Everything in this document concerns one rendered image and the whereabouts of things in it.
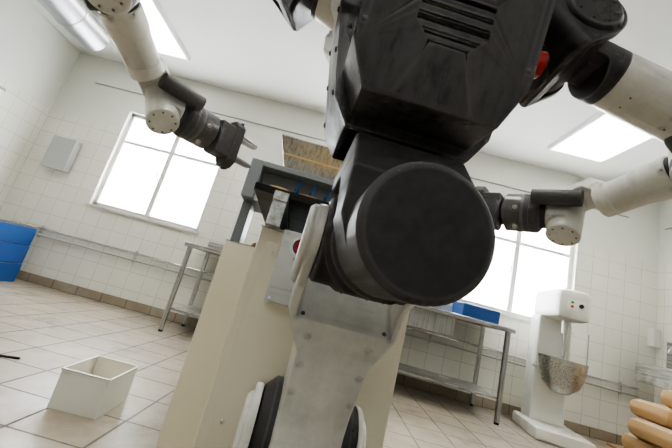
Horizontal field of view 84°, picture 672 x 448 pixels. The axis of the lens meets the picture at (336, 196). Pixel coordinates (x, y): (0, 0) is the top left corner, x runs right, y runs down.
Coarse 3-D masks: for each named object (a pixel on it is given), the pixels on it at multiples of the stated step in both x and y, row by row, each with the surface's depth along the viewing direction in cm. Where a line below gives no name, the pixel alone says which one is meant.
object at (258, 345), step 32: (256, 256) 74; (256, 288) 72; (256, 320) 71; (288, 320) 72; (224, 352) 69; (256, 352) 70; (288, 352) 70; (224, 384) 68; (384, 384) 71; (224, 416) 67; (384, 416) 70
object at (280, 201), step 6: (276, 192) 73; (282, 192) 74; (276, 198) 73; (282, 198) 73; (288, 198) 74; (276, 204) 74; (282, 204) 74; (288, 204) 79; (270, 210) 73; (276, 210) 73; (282, 210) 73; (270, 216) 73; (276, 216) 73; (282, 216) 73; (270, 222) 73; (276, 222) 73; (282, 222) 78; (282, 228) 84
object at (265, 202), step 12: (264, 192) 75; (288, 192) 75; (264, 204) 87; (300, 204) 77; (312, 204) 75; (264, 216) 104; (288, 216) 94; (300, 216) 90; (288, 228) 115; (300, 228) 108
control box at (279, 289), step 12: (288, 240) 72; (288, 252) 72; (276, 264) 71; (288, 264) 71; (276, 276) 70; (288, 276) 71; (276, 288) 70; (288, 288) 70; (276, 300) 69; (288, 300) 70
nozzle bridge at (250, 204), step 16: (256, 160) 149; (256, 176) 148; (272, 176) 157; (288, 176) 155; (304, 176) 150; (304, 192) 157; (320, 192) 158; (240, 208) 155; (256, 208) 167; (240, 224) 153; (240, 240) 153
